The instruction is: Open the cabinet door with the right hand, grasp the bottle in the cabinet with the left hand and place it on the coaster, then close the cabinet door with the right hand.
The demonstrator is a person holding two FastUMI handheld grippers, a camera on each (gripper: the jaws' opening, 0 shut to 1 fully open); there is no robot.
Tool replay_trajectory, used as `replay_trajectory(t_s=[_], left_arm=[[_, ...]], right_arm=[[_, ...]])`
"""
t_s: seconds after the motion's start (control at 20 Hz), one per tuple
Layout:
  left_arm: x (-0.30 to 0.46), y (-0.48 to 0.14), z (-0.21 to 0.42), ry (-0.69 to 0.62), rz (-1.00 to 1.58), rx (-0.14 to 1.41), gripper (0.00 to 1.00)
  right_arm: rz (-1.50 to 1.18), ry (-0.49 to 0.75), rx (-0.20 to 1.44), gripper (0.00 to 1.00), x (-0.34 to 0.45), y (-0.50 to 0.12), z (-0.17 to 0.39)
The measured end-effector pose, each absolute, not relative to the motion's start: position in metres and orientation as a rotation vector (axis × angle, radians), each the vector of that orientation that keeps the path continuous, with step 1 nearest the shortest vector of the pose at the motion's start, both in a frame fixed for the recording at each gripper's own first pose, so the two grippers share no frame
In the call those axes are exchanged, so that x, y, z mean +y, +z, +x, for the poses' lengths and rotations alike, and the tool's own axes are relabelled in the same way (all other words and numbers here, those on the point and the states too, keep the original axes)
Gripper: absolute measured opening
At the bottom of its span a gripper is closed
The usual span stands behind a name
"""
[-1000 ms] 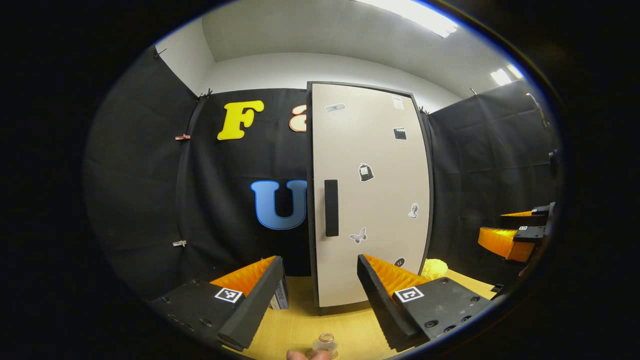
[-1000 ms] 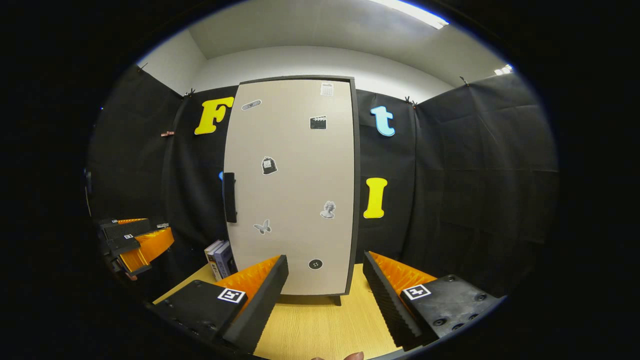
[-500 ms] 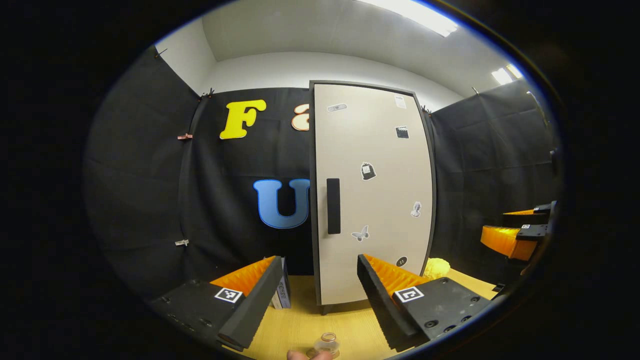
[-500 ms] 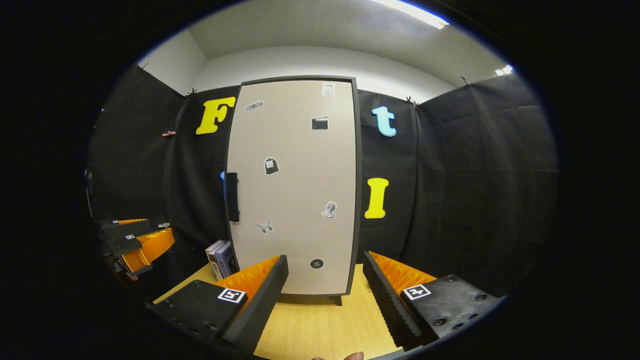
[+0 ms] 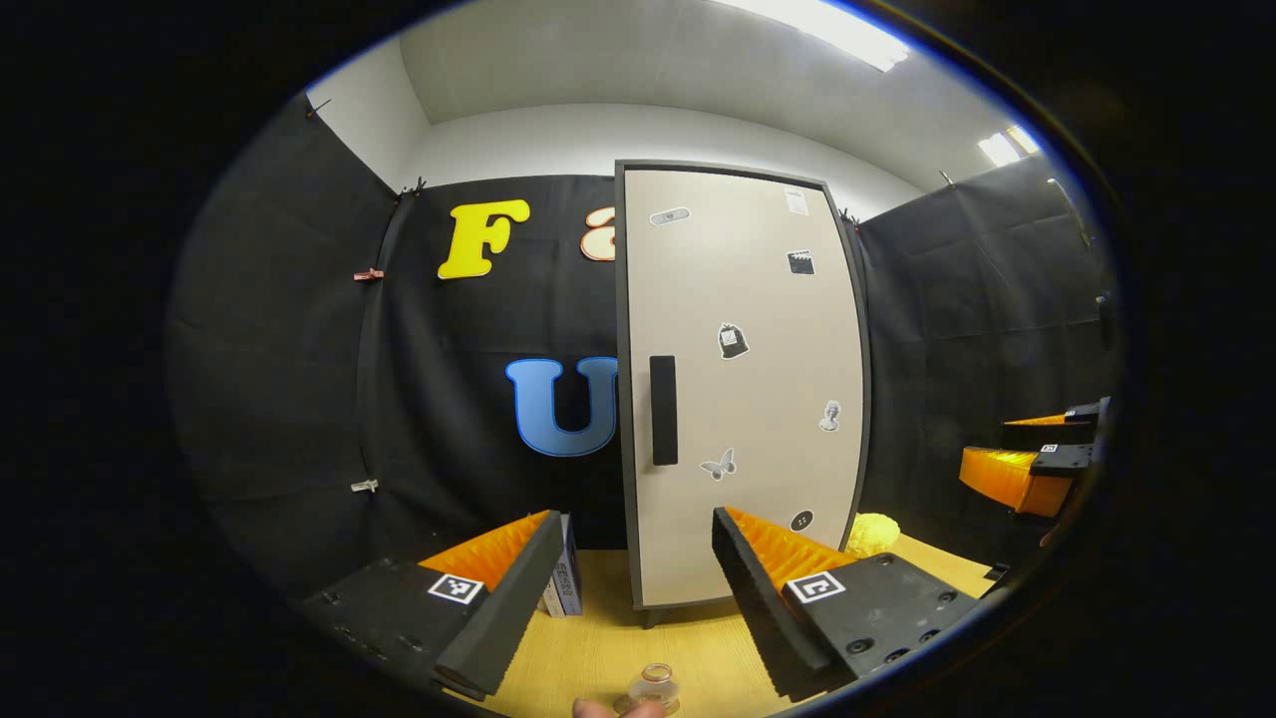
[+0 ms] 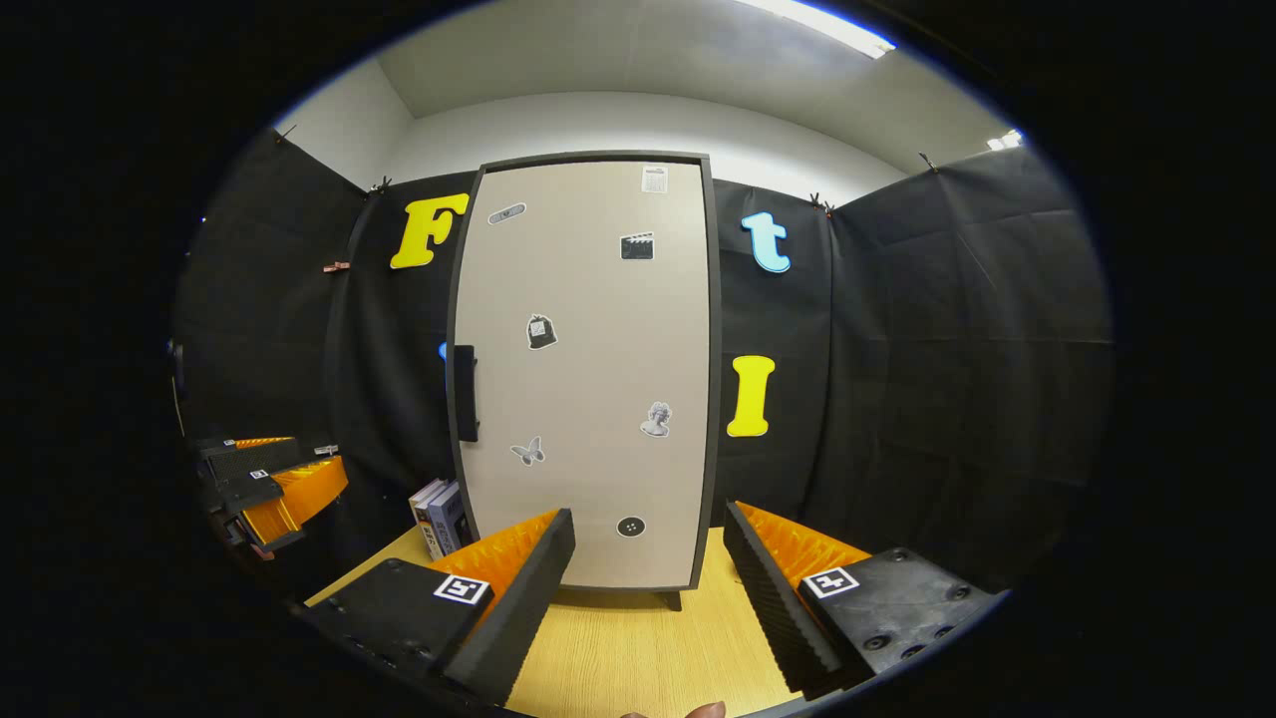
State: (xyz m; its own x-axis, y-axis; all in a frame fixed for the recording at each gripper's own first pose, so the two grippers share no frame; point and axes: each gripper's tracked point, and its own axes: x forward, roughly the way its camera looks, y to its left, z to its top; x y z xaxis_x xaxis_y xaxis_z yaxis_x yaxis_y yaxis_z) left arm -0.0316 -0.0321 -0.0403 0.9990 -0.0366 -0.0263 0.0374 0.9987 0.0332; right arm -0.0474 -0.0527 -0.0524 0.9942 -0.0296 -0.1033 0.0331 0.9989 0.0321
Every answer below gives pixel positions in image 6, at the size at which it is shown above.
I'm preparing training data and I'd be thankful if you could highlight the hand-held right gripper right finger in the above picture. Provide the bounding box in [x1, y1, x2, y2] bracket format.
[722, 502, 1001, 699]

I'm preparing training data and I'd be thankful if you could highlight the beige cabinet door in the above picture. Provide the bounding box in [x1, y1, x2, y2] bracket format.
[451, 160, 714, 589]

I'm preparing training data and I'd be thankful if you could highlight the long ceiling light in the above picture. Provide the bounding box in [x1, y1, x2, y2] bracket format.
[738, 0, 896, 61]

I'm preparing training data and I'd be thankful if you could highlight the black door handle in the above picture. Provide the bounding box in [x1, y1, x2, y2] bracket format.
[454, 344, 480, 443]

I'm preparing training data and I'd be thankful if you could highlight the beige book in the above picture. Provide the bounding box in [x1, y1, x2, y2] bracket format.
[409, 479, 440, 554]

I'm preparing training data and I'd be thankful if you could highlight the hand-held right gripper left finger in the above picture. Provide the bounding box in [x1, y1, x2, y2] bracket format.
[294, 509, 577, 709]

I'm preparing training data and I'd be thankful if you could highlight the black backdrop cloth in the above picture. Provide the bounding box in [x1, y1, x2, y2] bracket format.
[169, 128, 1116, 599]

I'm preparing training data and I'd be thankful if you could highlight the dark grey cabinet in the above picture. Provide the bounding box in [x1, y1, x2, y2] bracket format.
[444, 150, 724, 611]

